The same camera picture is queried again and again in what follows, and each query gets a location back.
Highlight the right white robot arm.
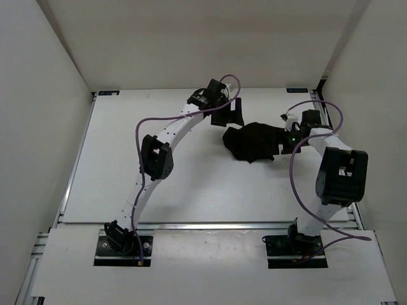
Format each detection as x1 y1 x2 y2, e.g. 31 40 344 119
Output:
281 110 368 254

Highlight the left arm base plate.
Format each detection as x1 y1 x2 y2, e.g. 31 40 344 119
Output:
93 233 153 268

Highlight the black skirt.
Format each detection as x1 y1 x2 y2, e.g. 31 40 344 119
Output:
222 122 285 163

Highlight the left blue label sticker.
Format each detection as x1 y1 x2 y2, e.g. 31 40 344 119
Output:
98 90 120 96

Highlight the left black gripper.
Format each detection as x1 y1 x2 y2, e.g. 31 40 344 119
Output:
210 97 243 126

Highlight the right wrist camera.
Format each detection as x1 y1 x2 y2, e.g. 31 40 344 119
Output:
280 112 298 132

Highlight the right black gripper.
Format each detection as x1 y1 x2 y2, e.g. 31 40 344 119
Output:
265 128 307 156

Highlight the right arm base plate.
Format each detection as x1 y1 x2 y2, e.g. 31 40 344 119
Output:
262 235 328 269

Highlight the right blue label sticker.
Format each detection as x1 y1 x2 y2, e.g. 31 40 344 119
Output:
286 88 308 93

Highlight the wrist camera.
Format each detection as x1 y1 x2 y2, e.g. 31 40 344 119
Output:
280 112 298 132
223 83 236 97

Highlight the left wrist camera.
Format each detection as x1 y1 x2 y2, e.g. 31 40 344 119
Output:
223 83 236 97

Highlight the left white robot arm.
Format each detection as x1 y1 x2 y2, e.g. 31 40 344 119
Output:
104 79 244 255

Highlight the blue label sticker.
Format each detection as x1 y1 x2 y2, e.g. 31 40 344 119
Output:
286 88 308 93
98 90 120 96

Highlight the front aluminium rail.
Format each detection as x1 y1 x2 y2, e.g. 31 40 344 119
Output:
56 220 360 231

